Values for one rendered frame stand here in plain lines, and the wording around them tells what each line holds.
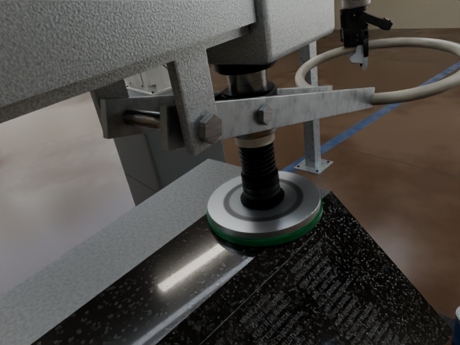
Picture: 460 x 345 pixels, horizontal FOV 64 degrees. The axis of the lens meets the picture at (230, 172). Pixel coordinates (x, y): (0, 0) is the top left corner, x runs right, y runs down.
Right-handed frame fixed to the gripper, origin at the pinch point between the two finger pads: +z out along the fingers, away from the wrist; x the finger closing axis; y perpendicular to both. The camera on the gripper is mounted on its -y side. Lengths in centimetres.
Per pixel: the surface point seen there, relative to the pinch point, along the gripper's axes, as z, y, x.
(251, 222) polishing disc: -4, 36, 86
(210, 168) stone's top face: -1, 48, 60
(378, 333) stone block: 15, 17, 95
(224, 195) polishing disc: -4, 42, 77
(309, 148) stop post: 79, 20, -88
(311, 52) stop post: 17, 12, -91
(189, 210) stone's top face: -2, 49, 78
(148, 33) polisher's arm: -40, 37, 104
